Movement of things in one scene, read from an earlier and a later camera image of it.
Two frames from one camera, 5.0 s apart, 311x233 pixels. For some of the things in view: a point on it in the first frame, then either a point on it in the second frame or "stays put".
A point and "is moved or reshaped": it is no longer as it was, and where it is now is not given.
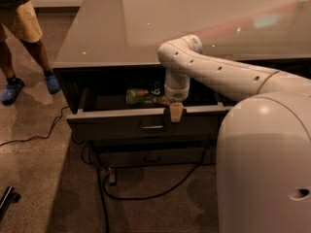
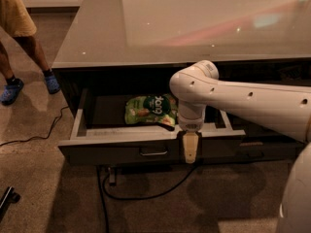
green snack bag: x=147 y=95 → x=155 y=108
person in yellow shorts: x=18 y=19 stays put
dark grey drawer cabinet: x=115 y=83 stays put
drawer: x=104 y=115 is moved or reshaped
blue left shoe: x=52 y=83 stays put
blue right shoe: x=12 y=89 stays put
